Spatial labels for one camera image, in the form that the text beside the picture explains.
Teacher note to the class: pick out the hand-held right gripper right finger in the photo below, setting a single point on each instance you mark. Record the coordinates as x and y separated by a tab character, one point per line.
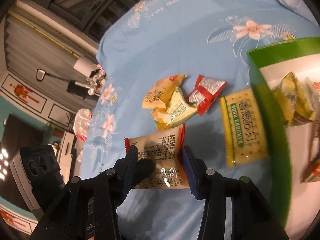
188	171

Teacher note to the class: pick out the red snack packet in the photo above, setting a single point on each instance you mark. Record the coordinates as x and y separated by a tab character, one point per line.
205	92

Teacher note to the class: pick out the green cardboard box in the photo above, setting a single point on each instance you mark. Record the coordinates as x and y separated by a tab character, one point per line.
272	130

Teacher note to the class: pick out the black device with mirror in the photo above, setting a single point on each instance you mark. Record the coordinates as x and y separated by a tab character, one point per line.
75	86

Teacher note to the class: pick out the green and white snack packet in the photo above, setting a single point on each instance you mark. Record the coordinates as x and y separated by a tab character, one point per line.
177	112

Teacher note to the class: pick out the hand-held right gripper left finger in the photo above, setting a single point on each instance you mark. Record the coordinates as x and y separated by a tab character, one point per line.
128	170

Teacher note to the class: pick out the white striped-flag snack packet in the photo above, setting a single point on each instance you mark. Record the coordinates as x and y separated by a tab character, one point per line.
315	87

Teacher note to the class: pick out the blue floral bed sheet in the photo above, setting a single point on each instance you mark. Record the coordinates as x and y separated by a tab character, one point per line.
175	42

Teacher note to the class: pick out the yellow cracker packet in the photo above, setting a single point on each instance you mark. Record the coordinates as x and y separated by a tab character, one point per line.
242	130

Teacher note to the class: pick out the red wall ornament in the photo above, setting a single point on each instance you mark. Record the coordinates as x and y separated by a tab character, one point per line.
20	90

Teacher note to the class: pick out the yellow and black snack packet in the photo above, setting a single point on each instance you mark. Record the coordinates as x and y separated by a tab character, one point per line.
292	97

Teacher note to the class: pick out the dark window frame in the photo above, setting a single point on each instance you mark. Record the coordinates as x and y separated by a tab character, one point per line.
100	10

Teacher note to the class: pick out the black screen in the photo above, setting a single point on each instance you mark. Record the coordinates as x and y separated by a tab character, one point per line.
22	135

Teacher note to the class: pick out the beige curtain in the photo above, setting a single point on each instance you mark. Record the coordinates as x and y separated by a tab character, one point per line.
37	52

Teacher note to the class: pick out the white cabinet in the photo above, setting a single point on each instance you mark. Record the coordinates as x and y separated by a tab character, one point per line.
66	150

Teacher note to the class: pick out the orange panda snack packet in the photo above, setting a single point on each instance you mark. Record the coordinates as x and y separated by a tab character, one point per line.
312	172

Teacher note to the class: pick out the white red-print plastic bag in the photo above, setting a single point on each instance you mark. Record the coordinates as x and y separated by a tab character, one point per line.
82	122

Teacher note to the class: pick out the beige red-edged snack packet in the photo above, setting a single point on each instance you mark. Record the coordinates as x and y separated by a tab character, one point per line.
162	142

